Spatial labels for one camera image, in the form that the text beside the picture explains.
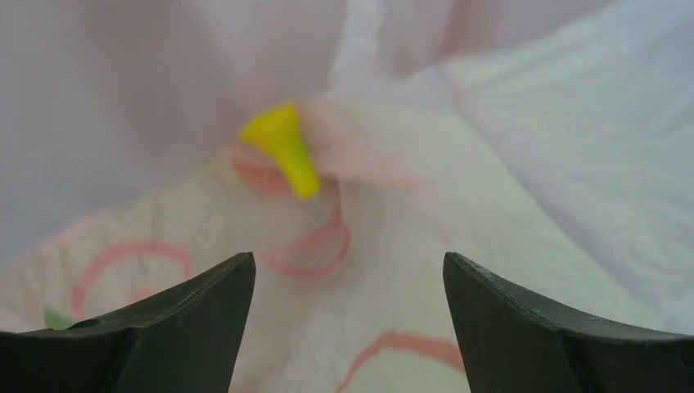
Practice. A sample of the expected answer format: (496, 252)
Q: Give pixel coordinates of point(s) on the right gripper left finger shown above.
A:
(183, 339)

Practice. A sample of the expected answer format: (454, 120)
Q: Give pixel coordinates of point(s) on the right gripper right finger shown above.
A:
(515, 340)

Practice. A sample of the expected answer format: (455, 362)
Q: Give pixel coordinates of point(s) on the pink plastic bag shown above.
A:
(550, 142)

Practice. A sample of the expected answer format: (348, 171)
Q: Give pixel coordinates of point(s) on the yellow fake banana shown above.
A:
(277, 132)

